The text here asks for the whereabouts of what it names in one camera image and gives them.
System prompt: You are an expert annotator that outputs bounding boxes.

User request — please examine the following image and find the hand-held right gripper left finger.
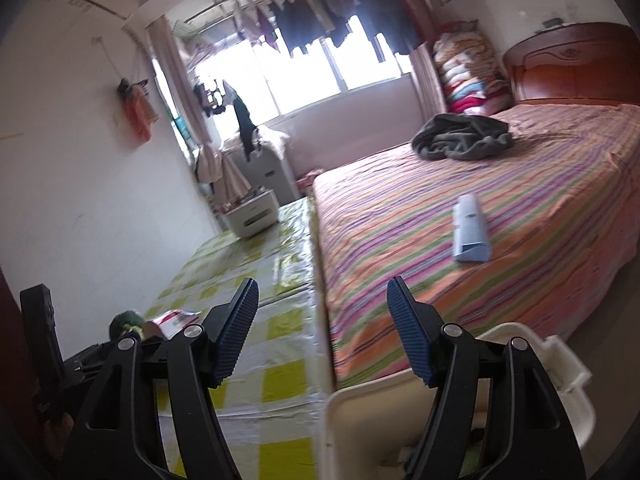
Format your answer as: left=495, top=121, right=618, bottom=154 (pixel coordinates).
left=62, top=277, right=261, bottom=480

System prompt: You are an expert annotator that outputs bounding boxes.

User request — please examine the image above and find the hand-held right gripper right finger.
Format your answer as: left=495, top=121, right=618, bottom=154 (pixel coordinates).
left=386, top=276, right=586, bottom=480

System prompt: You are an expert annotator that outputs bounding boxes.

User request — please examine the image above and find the red and white packet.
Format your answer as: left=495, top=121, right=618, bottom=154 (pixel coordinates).
left=150, top=309, right=202, bottom=339

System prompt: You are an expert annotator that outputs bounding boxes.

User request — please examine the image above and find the white plastic bin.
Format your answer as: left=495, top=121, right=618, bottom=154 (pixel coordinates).
left=324, top=321, right=597, bottom=480

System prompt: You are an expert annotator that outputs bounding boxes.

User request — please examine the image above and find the green plush toy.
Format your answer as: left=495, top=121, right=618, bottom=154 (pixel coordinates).
left=109, top=310, right=148, bottom=343

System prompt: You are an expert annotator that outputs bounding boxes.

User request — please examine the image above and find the striped bed with wooden headboard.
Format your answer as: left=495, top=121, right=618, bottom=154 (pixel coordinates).
left=312, top=102, right=640, bottom=391

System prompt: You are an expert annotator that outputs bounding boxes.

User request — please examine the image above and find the white storage caddy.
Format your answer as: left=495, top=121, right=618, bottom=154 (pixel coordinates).
left=222, top=187, right=280, bottom=239

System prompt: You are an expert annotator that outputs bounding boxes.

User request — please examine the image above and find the white washing machine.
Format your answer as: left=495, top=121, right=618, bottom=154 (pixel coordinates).
left=222, top=145, right=301, bottom=203

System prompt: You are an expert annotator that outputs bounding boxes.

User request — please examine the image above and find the dark grey blanket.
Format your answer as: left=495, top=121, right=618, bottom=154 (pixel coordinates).
left=411, top=112, right=515, bottom=162

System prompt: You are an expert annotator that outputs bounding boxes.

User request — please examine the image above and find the white lace cover cloth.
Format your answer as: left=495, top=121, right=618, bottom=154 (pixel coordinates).
left=222, top=125, right=293, bottom=156

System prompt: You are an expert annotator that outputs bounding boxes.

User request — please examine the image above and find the black hanging garment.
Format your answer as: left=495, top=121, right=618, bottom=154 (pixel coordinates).
left=231, top=91, right=258, bottom=158

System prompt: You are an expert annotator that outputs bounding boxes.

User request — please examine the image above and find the teal cloth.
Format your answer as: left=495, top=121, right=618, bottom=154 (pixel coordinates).
left=171, top=112, right=196, bottom=148

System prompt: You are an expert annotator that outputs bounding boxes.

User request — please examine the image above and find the round sock drying hanger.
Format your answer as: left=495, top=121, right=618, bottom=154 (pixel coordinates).
left=192, top=76, right=236, bottom=117

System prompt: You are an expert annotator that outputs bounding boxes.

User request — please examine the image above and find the orange cloth on hook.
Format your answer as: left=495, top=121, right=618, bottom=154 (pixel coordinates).
left=117, top=77, right=160, bottom=143

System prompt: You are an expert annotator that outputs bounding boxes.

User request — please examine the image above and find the stack of folded quilts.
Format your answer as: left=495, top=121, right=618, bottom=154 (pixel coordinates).
left=432, top=20, right=511, bottom=117

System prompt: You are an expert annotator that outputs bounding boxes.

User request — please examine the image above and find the window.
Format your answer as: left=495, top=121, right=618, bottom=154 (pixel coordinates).
left=185, top=15, right=416, bottom=126

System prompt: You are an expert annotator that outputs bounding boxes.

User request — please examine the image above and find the wooden headboard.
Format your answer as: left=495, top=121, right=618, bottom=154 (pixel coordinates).
left=502, top=21, right=640, bottom=107

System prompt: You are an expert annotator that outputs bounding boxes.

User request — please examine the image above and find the row of hanging dark clothes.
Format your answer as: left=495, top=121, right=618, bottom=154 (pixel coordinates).
left=232, top=0, right=426, bottom=63

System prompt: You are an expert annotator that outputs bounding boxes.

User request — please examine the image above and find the metal wire rack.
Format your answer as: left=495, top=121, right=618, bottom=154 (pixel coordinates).
left=172, top=17, right=241, bottom=68

